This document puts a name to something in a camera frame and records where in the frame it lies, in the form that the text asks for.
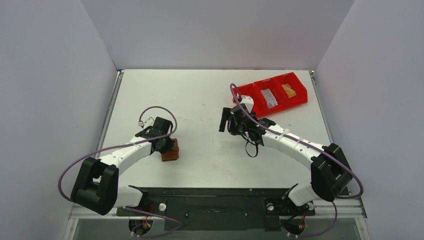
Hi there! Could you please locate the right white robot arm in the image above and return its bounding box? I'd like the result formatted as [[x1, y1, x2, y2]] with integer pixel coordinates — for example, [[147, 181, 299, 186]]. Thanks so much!
[[219, 104, 353, 214]]

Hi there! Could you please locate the black cable loop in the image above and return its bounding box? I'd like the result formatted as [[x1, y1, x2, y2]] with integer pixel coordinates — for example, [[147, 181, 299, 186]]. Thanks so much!
[[244, 132, 260, 159]]

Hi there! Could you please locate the silver card in bin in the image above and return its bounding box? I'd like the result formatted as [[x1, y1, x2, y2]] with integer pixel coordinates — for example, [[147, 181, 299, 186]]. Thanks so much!
[[260, 88, 278, 109]]

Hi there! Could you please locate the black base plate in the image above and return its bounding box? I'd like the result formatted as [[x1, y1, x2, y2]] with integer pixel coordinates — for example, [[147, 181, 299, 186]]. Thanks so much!
[[130, 186, 320, 232]]

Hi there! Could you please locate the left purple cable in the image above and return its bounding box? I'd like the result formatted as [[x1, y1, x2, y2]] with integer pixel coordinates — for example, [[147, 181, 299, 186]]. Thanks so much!
[[57, 105, 184, 239]]

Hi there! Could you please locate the gold card in bin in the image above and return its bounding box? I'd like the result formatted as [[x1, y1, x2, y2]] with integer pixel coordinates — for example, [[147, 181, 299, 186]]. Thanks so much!
[[282, 83, 297, 99]]

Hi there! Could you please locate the red bin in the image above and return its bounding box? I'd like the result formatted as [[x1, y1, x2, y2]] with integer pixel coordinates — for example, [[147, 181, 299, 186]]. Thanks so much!
[[254, 78, 287, 115], [232, 83, 268, 118], [274, 72, 308, 110]]

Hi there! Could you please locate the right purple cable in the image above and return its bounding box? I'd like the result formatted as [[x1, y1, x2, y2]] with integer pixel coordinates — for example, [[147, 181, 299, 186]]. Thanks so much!
[[230, 83, 364, 239]]

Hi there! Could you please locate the red middle bin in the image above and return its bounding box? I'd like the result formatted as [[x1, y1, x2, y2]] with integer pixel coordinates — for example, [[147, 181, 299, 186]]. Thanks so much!
[[254, 78, 287, 115]]

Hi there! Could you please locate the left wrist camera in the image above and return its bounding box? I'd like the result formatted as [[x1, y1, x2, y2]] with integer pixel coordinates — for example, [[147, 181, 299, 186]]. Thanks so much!
[[137, 117, 155, 129]]

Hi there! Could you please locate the aluminium rail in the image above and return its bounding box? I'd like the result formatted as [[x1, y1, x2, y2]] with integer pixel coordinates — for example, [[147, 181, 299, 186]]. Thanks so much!
[[67, 195, 368, 220]]

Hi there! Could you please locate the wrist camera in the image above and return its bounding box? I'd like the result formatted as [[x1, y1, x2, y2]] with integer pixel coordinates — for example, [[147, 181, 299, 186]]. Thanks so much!
[[137, 117, 155, 129], [237, 95, 254, 113]]

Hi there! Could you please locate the brown leather card holder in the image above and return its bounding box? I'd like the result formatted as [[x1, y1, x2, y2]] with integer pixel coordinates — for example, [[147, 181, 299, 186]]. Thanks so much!
[[161, 138, 180, 162]]

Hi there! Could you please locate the red left bin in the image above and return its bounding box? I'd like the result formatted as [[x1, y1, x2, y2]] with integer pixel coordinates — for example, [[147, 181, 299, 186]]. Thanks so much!
[[232, 83, 268, 118]]

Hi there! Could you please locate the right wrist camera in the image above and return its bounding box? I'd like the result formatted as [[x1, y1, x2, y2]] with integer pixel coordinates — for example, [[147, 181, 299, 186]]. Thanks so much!
[[237, 95, 254, 113]]

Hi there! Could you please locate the red right bin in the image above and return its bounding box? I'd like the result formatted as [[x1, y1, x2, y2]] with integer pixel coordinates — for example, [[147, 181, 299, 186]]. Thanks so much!
[[274, 72, 308, 110]]

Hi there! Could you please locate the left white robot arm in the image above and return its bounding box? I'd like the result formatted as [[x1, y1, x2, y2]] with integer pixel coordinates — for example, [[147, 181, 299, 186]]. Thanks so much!
[[70, 117, 174, 216]]

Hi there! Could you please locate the purple cable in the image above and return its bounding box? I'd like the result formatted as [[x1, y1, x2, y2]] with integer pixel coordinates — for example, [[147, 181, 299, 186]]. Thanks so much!
[[230, 83, 364, 239], [57, 105, 184, 239]]

